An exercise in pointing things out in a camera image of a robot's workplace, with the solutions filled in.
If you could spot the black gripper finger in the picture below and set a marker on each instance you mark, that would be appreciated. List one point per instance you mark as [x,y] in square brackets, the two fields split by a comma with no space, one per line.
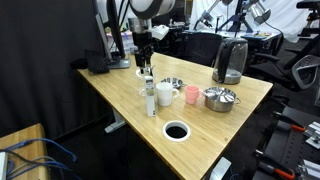
[142,67]
[148,60]

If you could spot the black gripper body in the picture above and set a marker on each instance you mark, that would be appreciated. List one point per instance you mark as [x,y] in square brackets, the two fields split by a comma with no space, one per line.
[144,43]

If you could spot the clear glass bowl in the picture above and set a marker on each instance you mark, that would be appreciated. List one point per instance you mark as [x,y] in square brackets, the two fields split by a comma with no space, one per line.
[148,72]

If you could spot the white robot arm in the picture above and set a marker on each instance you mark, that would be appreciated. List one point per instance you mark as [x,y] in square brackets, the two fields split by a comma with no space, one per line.
[142,12]

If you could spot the clear plastic storage bin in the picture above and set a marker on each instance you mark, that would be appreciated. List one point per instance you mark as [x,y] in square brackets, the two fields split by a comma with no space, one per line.
[127,40]

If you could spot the small steel strainer pan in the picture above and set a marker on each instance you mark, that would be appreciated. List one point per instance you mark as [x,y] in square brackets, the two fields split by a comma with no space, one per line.
[175,82]

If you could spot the white ceramic mug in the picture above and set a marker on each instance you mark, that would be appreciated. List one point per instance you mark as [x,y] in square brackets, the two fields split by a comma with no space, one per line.
[166,93]

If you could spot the black computer monitor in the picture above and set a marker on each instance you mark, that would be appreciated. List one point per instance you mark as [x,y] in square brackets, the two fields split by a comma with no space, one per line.
[119,61]

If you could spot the black keyboard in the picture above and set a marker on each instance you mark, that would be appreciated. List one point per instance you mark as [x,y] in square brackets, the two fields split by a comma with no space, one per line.
[96,62]

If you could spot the pink plastic cup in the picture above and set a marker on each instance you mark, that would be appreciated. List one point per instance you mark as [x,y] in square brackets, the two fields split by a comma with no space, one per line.
[192,93]

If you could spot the steel pot with lid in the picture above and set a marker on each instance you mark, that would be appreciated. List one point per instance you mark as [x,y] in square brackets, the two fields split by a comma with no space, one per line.
[220,99]

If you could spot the glass electric kettle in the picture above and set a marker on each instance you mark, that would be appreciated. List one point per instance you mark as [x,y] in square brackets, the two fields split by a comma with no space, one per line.
[230,61]

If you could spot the grey office chair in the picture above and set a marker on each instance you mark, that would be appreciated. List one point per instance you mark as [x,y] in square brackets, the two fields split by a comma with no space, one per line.
[300,76]

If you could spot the white desk cable grommet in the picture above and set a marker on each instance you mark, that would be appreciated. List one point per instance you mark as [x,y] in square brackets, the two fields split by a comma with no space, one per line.
[176,131]

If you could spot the orange handled tool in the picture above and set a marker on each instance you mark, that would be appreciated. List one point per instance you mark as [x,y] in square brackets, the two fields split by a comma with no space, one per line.
[293,124]

